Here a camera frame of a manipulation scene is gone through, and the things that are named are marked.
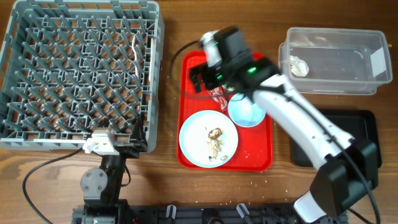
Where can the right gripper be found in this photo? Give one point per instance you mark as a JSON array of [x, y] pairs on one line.
[[211, 80]]

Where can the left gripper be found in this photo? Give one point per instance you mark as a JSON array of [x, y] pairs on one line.
[[137, 137]]

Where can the red snack wrapper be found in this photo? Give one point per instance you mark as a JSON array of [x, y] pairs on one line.
[[218, 96]]

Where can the white napkin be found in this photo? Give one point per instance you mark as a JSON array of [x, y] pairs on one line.
[[298, 66]]

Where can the green bowl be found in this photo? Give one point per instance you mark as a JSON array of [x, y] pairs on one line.
[[227, 87]]

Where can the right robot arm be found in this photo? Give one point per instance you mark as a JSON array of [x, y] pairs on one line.
[[347, 168]]

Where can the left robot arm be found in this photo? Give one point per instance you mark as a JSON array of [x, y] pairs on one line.
[[101, 186]]

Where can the grey dishwasher rack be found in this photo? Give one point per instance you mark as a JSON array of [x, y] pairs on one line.
[[66, 66]]

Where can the pink utensil in rack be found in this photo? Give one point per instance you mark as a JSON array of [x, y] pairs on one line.
[[137, 67]]

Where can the small light blue bowl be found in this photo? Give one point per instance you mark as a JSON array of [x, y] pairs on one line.
[[244, 113]]

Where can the large light blue plate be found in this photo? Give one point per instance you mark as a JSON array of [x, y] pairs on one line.
[[193, 135]]

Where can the clear plastic bin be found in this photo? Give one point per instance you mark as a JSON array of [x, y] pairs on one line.
[[340, 61]]

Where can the food scraps on plate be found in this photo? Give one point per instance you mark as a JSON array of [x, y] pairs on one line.
[[215, 145]]

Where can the red plastic tray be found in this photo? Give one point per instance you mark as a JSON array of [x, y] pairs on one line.
[[255, 145]]

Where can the black tray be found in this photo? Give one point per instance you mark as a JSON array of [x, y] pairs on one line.
[[360, 123]]

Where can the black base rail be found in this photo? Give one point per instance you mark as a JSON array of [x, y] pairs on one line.
[[266, 214]]

